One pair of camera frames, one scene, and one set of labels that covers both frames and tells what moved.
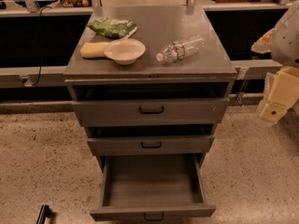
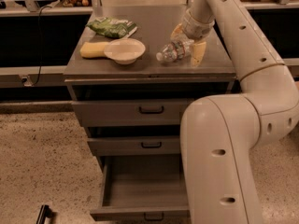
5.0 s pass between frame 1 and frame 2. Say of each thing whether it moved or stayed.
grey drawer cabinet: stayed
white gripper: moved
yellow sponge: stayed
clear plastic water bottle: stayed
